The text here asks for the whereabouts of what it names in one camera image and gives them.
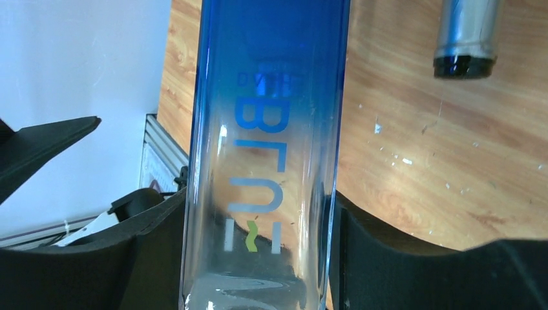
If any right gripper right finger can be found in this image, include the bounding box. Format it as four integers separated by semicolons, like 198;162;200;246
330;193;547;309

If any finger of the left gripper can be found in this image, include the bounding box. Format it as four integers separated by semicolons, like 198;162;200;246
1;116;101;202

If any blue square bottle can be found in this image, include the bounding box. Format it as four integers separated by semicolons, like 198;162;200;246
182;1;350;309

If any aluminium frame rail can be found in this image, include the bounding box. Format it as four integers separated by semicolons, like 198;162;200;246
1;114;188;250

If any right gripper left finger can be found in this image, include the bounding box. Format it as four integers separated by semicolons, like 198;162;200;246
1;191;185;309

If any dark green bottle silver foil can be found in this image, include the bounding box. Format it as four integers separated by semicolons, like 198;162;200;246
433;0;504;80

